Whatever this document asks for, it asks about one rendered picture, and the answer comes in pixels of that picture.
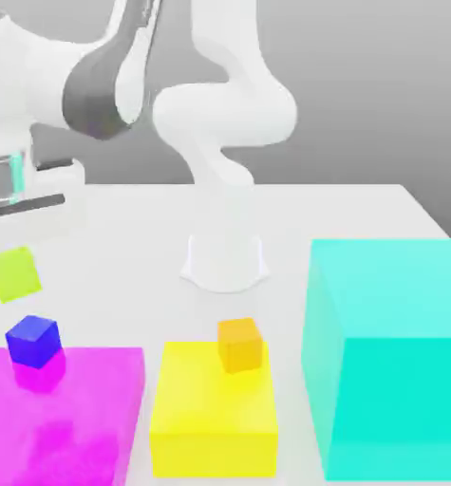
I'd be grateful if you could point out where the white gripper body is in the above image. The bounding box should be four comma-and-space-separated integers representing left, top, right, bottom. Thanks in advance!
0, 193, 69, 245

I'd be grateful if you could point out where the small lime cube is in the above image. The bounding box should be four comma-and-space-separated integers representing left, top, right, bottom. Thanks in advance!
0, 245, 44, 306

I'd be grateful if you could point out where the small blue cube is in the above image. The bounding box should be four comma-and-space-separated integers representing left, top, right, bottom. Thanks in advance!
5, 313, 64, 370

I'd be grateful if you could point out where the small magenta cube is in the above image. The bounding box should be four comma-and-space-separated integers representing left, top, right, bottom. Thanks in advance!
11, 346, 67, 395

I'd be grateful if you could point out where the small orange cube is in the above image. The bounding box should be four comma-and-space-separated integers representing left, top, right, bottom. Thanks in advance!
216, 316, 265, 376

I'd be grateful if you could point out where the large magenta box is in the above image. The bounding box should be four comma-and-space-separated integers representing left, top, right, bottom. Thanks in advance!
0, 346, 147, 486

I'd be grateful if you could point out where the large yellow box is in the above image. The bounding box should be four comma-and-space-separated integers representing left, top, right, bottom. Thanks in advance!
148, 340, 280, 479

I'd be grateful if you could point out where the large cyan box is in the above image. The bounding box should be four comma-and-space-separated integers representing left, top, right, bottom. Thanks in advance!
300, 237, 451, 483

